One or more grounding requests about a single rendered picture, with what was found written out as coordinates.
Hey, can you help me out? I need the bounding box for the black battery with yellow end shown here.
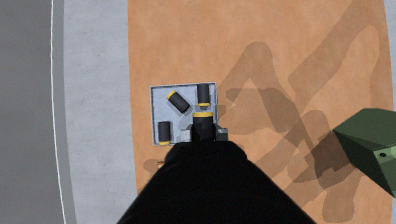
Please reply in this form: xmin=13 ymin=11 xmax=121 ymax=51
xmin=158 ymin=121 xmax=171 ymax=145
xmin=167 ymin=90 xmax=190 ymax=113
xmin=193 ymin=112 xmax=214 ymax=142
xmin=197 ymin=83 xmax=210 ymax=106

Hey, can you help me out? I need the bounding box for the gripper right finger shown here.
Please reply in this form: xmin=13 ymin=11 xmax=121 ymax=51
xmin=213 ymin=123 xmax=228 ymax=141

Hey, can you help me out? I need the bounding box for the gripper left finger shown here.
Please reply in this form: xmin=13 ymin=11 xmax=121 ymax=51
xmin=180 ymin=124 xmax=194 ymax=142

